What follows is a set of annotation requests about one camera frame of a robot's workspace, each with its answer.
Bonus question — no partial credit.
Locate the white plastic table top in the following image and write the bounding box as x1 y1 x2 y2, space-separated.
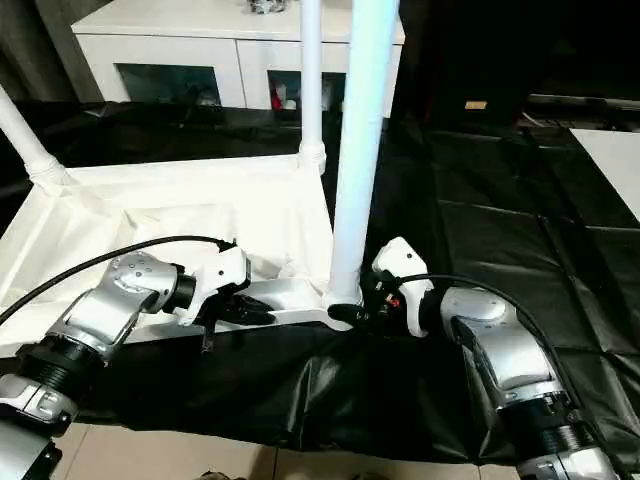
0 149 369 361

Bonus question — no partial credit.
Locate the white plastic table leg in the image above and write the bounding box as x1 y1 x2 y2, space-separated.
323 0 402 307
298 0 328 174
0 84 70 185

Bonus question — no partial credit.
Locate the black table mat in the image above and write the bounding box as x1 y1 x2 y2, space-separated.
0 97 640 464

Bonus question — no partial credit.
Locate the white flat board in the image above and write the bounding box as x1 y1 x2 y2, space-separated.
569 128 640 222

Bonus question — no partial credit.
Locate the white sideboard cabinet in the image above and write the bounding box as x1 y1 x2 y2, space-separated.
72 0 406 120

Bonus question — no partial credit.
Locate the grey pleated curtain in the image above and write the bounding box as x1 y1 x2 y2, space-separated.
0 0 90 104

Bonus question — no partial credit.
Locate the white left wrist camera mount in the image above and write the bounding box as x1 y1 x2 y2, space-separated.
177 243 252 327

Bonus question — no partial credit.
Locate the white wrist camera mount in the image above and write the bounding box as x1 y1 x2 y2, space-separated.
372 237 434 338
177 243 252 327

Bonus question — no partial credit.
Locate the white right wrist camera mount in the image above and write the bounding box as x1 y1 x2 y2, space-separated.
372 237 434 338

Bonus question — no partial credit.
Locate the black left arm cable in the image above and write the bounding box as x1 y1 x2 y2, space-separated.
0 234 237 326

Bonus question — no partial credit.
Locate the black cable bundle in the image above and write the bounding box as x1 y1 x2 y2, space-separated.
247 0 290 15

